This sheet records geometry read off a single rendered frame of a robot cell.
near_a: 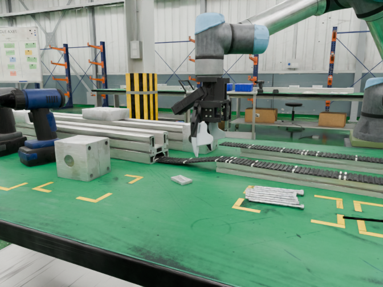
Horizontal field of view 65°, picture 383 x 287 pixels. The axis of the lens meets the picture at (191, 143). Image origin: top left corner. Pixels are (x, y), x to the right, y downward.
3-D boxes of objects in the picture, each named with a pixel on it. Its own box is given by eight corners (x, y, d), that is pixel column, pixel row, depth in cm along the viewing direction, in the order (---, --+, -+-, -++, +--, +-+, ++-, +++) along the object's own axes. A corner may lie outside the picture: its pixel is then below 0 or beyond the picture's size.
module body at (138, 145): (168, 157, 97) (167, 131, 95) (149, 164, 89) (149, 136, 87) (18, 135, 135) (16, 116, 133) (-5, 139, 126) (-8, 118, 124)
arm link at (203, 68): (189, 59, 77) (203, 61, 84) (189, 77, 78) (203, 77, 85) (216, 58, 73) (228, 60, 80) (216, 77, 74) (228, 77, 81)
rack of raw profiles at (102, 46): (19, 107, 1075) (11, 43, 1029) (40, 106, 1155) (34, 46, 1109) (90, 111, 942) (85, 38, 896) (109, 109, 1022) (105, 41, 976)
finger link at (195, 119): (193, 136, 77) (198, 103, 78) (188, 135, 78) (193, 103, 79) (201, 139, 81) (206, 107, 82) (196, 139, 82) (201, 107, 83)
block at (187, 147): (220, 147, 111) (220, 121, 109) (206, 154, 101) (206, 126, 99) (199, 144, 115) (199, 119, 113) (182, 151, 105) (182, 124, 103)
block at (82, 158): (116, 169, 84) (114, 135, 82) (88, 181, 74) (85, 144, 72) (88, 165, 88) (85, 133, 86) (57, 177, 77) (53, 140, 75)
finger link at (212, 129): (225, 152, 86) (221, 123, 81) (206, 150, 89) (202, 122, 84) (229, 146, 88) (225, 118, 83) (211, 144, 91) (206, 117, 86)
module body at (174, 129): (195, 146, 113) (196, 123, 112) (182, 151, 105) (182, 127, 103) (55, 128, 151) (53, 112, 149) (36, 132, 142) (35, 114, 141)
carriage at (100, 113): (130, 124, 128) (129, 108, 126) (111, 128, 118) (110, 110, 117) (102, 122, 135) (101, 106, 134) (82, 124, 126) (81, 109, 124)
